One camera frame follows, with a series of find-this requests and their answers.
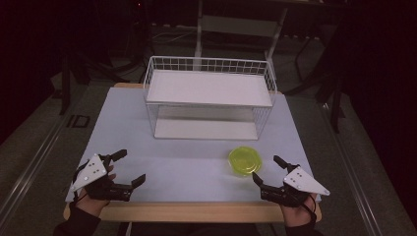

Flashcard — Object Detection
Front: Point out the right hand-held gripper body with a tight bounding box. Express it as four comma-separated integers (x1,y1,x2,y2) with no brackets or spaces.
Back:
261,163,331,208

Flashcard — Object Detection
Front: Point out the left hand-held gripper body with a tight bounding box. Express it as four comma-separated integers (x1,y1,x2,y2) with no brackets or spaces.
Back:
71,153,133,203

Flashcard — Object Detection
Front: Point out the person's right hand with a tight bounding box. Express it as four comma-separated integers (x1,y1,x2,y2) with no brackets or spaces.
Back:
280,193,319,228

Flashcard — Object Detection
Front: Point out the person's left hand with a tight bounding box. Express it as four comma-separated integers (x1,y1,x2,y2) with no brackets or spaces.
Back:
76,164,117,218

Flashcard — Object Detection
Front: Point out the yellow-green plastic plate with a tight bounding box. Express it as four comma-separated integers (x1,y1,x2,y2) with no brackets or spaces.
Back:
228,146,264,178

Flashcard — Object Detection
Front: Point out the pale blue table mat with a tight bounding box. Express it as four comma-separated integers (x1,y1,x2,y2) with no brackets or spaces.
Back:
65,86,322,204

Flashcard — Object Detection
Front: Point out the metal floor rail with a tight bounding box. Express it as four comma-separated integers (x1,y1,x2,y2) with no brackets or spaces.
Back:
319,102,385,236
0,112,75,224

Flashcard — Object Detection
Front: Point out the white wire shelf rack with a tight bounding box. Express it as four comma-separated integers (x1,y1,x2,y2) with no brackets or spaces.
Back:
143,55,278,142

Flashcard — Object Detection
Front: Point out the pale floor cable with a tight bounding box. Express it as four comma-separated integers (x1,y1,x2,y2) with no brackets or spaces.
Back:
150,29,199,47

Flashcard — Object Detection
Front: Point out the white metal stand frame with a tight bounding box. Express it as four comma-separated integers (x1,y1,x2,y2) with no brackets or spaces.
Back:
192,0,290,72

